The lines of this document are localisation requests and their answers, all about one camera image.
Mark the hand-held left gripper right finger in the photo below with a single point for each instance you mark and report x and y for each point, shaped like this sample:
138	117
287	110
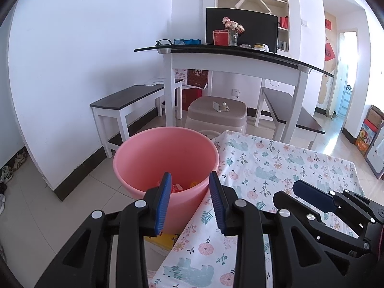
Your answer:
217	204

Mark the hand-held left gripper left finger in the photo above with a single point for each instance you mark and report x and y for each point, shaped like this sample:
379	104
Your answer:
162	204

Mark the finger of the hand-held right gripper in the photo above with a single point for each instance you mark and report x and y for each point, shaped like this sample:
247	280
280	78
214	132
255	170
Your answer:
312	193
300	207

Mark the pink plastic bucket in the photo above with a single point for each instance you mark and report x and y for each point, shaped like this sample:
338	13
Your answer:
144	156

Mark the yellow foam net sleeve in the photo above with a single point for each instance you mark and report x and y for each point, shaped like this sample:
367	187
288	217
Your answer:
162	241

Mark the floral tablecloth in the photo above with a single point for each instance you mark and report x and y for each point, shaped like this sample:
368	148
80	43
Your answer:
270	162

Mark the grey drawing board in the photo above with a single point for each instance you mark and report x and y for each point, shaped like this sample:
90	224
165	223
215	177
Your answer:
376	156

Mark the fruit print cardboard box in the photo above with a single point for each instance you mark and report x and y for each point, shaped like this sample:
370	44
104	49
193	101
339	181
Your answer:
364	138

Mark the short black-top white bench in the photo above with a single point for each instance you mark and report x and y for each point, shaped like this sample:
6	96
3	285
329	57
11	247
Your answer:
288	108

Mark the small white bottle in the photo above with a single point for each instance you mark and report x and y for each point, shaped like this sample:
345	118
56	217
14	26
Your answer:
224	107

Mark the beige plastic stool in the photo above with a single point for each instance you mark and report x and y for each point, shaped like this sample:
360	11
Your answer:
204	108

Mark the small white card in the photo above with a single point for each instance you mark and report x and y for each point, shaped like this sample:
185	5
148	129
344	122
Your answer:
216	106

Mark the long black-top white bench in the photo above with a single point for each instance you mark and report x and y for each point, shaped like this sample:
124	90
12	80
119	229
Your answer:
126	96

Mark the white papers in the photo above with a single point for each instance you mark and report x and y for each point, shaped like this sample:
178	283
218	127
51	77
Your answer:
150	81

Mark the brown paper bag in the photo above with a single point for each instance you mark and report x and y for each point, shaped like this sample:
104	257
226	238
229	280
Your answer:
197	78

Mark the white red carton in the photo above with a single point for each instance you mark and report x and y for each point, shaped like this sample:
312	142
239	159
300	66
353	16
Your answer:
181	77

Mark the large red paper decoration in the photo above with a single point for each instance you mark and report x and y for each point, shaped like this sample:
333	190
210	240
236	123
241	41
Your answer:
330	51

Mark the white glass-top table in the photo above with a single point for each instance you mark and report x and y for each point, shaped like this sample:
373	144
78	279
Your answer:
240	61

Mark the beige sneaker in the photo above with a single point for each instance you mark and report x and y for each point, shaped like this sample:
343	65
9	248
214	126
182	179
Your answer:
21	159

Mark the yellow white container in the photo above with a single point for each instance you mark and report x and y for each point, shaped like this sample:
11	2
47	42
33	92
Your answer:
261	47

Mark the white green sneaker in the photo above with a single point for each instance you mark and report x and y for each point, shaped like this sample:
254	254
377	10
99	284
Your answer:
6	174

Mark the black eyeglasses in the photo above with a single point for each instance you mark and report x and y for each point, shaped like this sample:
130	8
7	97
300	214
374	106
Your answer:
163	42

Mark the blue bag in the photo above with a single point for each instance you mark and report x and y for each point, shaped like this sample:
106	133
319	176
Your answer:
187	41

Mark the red tissue box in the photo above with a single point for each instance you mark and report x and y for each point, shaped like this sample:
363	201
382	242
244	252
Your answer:
220	37

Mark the small red paper decoration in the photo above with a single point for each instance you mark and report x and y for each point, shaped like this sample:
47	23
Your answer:
328	24

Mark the black monitor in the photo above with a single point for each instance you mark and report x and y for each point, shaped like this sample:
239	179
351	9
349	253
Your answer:
258	30

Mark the glass vase with flowers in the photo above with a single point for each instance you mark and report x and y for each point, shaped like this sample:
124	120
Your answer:
234	31

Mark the red gift bag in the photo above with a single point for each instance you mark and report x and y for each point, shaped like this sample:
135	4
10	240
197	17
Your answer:
284	22

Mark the white wall socket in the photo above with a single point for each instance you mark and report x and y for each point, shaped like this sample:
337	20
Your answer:
236	92

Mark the small photo frame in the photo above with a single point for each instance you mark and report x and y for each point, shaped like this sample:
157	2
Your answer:
281	45

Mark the white wall shelf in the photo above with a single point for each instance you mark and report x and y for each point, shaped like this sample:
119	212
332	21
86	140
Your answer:
282	3

